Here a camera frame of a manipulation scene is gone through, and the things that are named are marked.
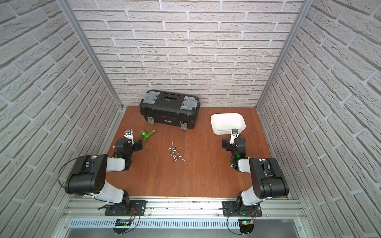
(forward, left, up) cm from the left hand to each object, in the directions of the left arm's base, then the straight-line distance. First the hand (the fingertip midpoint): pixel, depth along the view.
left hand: (133, 135), depth 94 cm
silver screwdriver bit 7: (-12, -27, -6) cm, 31 cm away
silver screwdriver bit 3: (-6, -31, -5) cm, 32 cm away
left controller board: (-46, -3, -10) cm, 47 cm away
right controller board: (-48, -65, -7) cm, 81 cm away
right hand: (-1, -65, +1) cm, 65 cm away
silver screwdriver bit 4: (-9, -26, -6) cm, 28 cm away
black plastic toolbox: (+15, -20, +11) cm, 28 cm away
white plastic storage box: (+14, -61, -4) cm, 63 cm away
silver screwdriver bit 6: (-10, -30, -5) cm, 32 cm away
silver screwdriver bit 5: (-11, -25, -6) cm, 28 cm away
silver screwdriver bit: (-14, -33, -6) cm, 36 cm away
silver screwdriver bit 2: (-6, -24, -6) cm, 25 cm away
